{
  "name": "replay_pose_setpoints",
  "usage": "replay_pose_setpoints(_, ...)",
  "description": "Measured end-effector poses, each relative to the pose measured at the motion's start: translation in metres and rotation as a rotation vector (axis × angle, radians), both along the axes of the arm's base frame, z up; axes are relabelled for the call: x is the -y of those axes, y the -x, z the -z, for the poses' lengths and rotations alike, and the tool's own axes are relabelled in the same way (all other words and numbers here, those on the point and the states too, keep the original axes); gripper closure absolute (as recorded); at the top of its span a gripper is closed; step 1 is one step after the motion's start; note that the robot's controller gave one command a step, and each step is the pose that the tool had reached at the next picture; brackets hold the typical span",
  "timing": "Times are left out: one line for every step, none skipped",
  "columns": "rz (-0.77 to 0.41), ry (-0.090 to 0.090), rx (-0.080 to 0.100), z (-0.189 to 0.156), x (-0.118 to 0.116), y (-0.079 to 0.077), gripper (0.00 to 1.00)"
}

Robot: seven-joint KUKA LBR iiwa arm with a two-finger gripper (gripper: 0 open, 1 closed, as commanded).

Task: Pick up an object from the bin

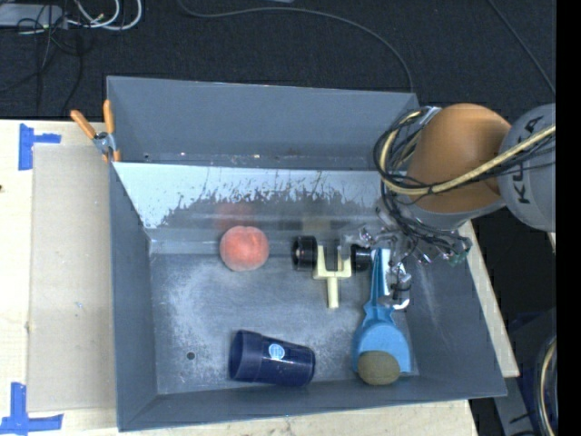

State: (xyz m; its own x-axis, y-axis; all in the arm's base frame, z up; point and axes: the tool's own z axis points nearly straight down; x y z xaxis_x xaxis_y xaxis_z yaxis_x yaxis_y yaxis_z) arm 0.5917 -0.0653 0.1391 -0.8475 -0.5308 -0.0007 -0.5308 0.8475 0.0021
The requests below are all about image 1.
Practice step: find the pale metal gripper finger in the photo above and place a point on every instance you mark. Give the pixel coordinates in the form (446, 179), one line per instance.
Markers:
(351, 240)
(387, 273)

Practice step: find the black and cream roller tool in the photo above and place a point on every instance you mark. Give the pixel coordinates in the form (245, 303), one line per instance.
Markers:
(332, 273)

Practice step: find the light blue plastic scoop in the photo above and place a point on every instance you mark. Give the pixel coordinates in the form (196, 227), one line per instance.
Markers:
(381, 339)

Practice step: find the brown-green kiwi fruit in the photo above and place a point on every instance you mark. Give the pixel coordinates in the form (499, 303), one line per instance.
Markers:
(378, 369)

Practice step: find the orange-pink peach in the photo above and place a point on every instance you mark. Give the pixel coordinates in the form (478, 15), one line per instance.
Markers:
(244, 248)

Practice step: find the grey metal bin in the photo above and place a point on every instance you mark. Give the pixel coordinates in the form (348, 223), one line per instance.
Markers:
(254, 298)

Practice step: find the dark blue cup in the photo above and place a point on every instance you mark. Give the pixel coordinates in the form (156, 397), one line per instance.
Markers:
(268, 359)

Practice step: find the black cylinder on white bracket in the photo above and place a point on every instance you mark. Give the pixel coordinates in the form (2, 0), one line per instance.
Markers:
(402, 289)

